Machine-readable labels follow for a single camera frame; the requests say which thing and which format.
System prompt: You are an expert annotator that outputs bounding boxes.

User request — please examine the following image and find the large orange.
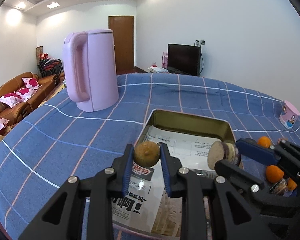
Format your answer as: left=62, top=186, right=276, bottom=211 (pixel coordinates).
left=266, top=165, right=285, bottom=184

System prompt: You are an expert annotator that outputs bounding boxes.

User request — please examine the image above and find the lilac electric kettle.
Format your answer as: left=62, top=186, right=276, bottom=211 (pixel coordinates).
left=62, top=29, right=119, bottom=112

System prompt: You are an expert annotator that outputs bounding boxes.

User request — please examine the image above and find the brown wooden door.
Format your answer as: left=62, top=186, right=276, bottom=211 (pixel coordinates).
left=108, top=16, right=134, bottom=75

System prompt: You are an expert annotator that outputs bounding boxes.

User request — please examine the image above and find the blue checked tablecloth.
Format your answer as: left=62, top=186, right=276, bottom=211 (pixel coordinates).
left=0, top=74, right=300, bottom=239

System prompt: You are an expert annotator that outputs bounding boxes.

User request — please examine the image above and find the printed paper in tin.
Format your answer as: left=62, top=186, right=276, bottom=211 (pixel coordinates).
left=112, top=125, right=217, bottom=237

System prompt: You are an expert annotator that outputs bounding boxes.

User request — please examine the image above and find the brown leather sofa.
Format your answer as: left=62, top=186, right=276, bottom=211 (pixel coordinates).
left=0, top=72, right=59, bottom=142

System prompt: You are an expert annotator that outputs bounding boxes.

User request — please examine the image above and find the small orange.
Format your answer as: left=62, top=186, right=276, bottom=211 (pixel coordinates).
left=257, top=136, right=272, bottom=148

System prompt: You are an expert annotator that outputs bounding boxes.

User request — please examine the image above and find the pink cartoon mug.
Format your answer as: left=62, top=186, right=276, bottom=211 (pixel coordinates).
left=279, top=100, right=300, bottom=129

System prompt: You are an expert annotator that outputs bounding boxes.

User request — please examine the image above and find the green-brown kiwi fruit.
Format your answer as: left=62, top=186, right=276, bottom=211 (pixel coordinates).
left=133, top=141, right=160, bottom=167

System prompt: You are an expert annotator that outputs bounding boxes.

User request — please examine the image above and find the pink tin box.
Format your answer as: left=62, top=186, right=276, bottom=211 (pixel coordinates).
left=112, top=109, right=235, bottom=239

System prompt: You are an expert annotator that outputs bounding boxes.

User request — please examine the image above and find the low tv stand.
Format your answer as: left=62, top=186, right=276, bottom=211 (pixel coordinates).
left=133, top=66, right=168, bottom=74

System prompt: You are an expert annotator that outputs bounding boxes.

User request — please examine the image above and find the wall power socket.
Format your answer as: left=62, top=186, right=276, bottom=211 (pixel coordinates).
left=194, top=40, right=205, bottom=47

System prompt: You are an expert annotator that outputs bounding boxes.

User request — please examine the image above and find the black television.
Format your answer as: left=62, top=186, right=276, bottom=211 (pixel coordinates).
left=167, top=44, right=202, bottom=76

